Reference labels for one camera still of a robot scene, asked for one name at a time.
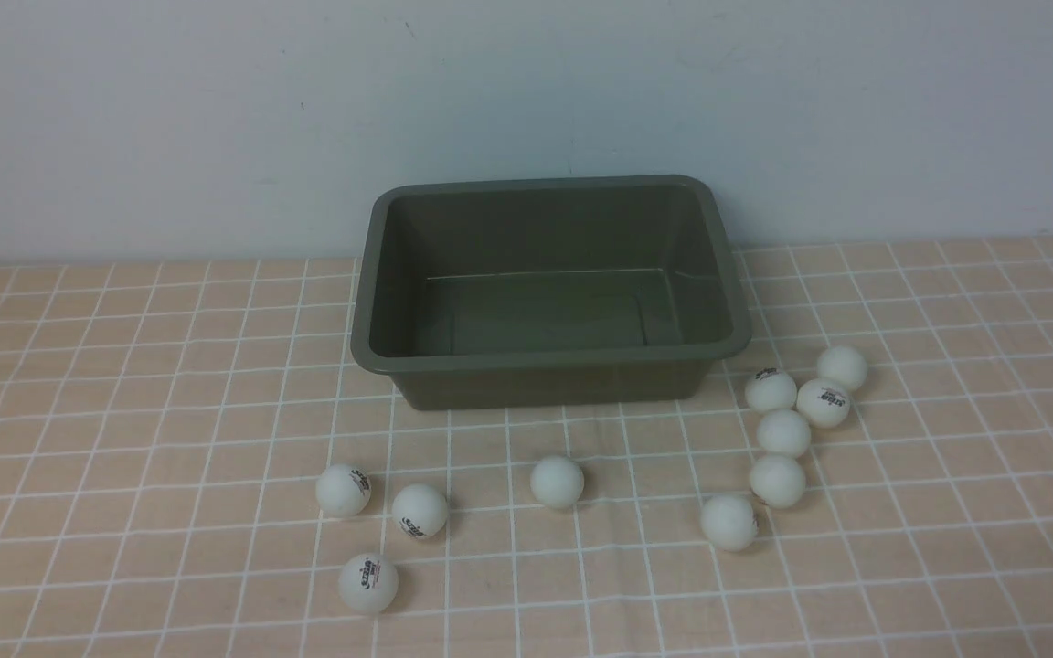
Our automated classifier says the white ball with logo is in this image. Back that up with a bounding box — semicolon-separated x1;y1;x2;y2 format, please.
391;483;450;540

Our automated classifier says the white ball with print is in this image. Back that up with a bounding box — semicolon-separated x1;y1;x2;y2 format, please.
795;377;852;430

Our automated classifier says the olive green plastic bin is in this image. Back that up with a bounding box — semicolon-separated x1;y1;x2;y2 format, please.
351;175;752;408

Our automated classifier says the plain white centre ball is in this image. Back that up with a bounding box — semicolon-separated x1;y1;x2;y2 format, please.
529;455;585;511

